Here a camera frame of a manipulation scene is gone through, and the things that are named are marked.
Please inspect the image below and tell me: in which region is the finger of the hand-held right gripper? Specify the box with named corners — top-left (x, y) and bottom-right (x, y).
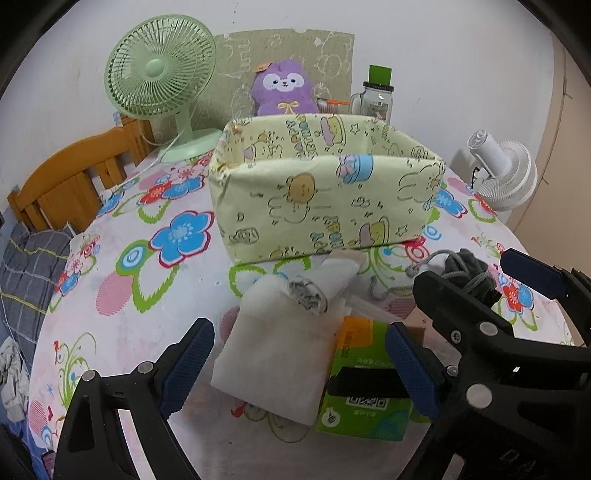
top-left (412, 271), bottom-right (515, 344)
top-left (500, 248), bottom-right (591, 324)

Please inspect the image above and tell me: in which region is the grey drawstring pouch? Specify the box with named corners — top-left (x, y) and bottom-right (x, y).
top-left (369, 248), bottom-right (502, 308)

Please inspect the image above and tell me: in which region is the beige printed board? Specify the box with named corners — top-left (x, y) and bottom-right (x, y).
top-left (213, 28), bottom-right (355, 130)

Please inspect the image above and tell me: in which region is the purple plush toy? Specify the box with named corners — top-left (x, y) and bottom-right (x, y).
top-left (250, 58), bottom-right (320, 116)

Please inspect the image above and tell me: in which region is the white crumpled cloth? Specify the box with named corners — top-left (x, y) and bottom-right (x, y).
top-left (0, 337), bottom-right (31, 421)

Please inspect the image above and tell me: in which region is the glass jar with green lid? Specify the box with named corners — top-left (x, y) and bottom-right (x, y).
top-left (349, 65), bottom-right (395, 124)

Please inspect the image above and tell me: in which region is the white cloth pouch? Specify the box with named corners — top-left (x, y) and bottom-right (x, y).
top-left (211, 272), bottom-right (347, 425)

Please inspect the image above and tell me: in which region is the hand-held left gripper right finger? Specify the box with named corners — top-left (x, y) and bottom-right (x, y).
top-left (388, 322), bottom-right (467, 480)

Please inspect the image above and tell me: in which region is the wooden chair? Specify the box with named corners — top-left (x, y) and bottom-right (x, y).
top-left (7, 117), bottom-right (155, 232)

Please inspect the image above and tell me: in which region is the green desk fan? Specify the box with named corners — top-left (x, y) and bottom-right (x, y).
top-left (105, 14), bottom-right (223, 163)

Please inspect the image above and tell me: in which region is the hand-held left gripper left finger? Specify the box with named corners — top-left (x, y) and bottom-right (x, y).
top-left (53, 318), bottom-right (216, 480)

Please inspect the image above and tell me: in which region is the orange plastic item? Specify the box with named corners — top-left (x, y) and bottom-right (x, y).
top-left (318, 95), bottom-right (349, 114)

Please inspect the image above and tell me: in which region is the white fan cable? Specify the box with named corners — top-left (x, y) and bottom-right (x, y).
top-left (113, 124), bottom-right (192, 190)

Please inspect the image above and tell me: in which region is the white desk fan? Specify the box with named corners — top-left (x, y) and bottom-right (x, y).
top-left (466, 130), bottom-right (539, 212)

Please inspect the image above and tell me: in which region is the yellow cartoon print fabric box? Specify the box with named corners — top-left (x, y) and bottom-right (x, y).
top-left (208, 112), bottom-right (446, 266)

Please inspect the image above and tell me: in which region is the grey plaid cloth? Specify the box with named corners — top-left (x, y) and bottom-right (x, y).
top-left (0, 222), bottom-right (72, 333)

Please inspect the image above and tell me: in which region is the floral tablecloth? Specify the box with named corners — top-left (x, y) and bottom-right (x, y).
top-left (25, 138), bottom-right (578, 480)

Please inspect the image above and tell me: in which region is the white cloth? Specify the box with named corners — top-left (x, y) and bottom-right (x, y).
top-left (0, 337), bottom-right (31, 421)
top-left (286, 250), bottom-right (365, 318)

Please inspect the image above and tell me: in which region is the green tissue box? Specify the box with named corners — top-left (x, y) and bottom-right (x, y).
top-left (315, 316), bottom-right (432, 443)

